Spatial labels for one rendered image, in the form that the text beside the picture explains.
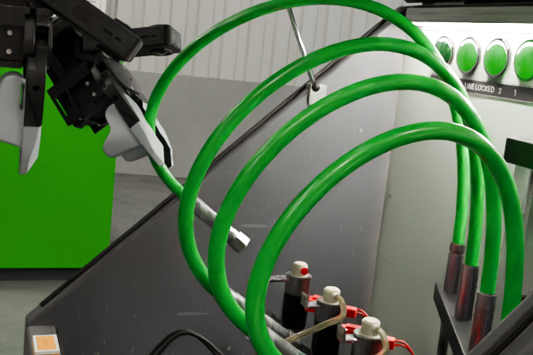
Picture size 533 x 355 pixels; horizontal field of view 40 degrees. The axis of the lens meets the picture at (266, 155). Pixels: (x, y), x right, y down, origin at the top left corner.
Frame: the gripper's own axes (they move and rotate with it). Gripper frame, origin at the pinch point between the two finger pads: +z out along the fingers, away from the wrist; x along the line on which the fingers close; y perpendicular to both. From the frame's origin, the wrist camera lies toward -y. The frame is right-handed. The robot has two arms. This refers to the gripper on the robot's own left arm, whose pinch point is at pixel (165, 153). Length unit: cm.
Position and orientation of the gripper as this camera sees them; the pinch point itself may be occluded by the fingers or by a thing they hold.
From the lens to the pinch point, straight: 86.0
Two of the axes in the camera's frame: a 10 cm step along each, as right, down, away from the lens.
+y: -8.0, 5.8, 1.3
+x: -2.4, -1.1, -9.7
